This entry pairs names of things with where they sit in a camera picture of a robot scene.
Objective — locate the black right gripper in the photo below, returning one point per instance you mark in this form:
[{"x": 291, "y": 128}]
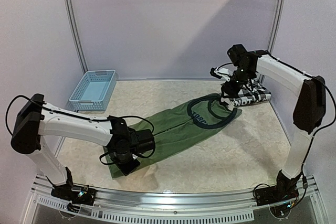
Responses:
[{"x": 227, "y": 89}]

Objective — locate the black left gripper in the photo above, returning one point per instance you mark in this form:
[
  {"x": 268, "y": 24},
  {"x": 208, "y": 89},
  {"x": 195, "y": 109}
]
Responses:
[{"x": 126, "y": 170}]

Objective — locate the green garment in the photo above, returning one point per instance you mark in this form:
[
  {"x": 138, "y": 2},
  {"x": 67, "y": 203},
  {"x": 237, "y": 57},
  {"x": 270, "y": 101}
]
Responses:
[{"x": 172, "y": 131}]

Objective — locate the black white checked shirt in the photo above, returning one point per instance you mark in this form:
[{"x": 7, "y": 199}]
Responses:
[{"x": 251, "y": 93}]

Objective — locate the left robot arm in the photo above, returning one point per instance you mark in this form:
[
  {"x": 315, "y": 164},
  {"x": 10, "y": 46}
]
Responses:
[{"x": 38, "y": 119}]

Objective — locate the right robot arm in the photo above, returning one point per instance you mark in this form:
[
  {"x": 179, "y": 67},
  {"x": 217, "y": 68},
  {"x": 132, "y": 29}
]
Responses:
[{"x": 303, "y": 93}]

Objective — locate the light blue plastic basket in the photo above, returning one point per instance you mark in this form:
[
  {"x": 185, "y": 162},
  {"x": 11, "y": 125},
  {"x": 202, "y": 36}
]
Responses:
[{"x": 94, "y": 91}]

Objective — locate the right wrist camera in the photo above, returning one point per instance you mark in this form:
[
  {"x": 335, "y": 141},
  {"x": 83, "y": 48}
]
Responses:
[{"x": 221, "y": 73}]

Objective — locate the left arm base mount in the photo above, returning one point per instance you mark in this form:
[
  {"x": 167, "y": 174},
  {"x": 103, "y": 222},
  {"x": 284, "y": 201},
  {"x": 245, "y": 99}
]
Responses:
[{"x": 75, "y": 195}]

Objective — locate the right aluminium wall post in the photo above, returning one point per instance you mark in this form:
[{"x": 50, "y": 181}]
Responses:
[{"x": 275, "y": 24}]

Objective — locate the aluminium wall post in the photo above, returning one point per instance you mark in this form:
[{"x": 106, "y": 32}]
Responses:
[
  {"x": 275, "y": 24},
  {"x": 75, "y": 35}
]

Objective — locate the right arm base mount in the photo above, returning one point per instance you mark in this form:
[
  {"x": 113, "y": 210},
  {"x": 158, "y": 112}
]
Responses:
[{"x": 278, "y": 195}]

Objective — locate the front aluminium rail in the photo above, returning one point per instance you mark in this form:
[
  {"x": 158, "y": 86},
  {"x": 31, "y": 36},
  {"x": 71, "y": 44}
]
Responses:
[{"x": 115, "y": 206}]

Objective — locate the left aluminium wall post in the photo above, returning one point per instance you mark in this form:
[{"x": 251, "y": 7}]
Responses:
[{"x": 75, "y": 35}]

